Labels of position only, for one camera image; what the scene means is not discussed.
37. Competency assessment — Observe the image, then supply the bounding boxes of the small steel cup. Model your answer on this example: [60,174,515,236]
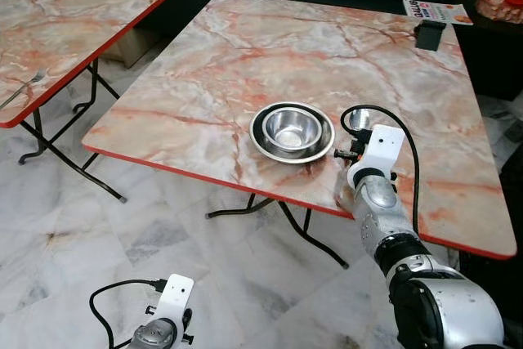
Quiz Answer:
[347,108,376,134]

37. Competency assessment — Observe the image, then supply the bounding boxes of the steel bowl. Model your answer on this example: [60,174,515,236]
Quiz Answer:
[261,106,323,154]

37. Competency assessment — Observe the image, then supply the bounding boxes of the round steel plate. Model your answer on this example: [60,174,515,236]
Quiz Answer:
[249,102,336,164]

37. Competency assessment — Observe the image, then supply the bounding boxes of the large marble folding table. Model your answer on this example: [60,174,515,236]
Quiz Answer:
[82,0,519,271]

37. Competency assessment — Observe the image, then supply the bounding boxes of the small black box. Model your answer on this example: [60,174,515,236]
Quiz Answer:
[414,20,447,51]

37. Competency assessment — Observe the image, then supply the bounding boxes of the white orange printed leaflet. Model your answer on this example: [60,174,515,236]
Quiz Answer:
[403,0,474,27]

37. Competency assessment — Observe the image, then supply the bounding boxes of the steel fork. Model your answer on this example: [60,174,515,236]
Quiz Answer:
[0,69,47,111]

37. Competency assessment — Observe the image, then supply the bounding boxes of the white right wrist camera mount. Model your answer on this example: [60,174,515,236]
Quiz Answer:
[347,125,404,190]

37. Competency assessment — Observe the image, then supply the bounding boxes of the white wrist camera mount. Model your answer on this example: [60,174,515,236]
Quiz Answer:
[150,274,196,335]
[347,125,404,190]

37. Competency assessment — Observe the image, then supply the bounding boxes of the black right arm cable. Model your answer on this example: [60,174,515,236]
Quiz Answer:
[340,105,422,234]

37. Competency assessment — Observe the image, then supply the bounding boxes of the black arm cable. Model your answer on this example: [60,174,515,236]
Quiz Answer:
[340,105,422,234]
[88,279,169,349]

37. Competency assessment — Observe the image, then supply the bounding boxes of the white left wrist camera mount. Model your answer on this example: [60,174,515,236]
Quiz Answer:
[150,274,196,335]

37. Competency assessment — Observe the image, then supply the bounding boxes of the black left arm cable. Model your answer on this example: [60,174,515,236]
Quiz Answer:
[88,279,169,349]

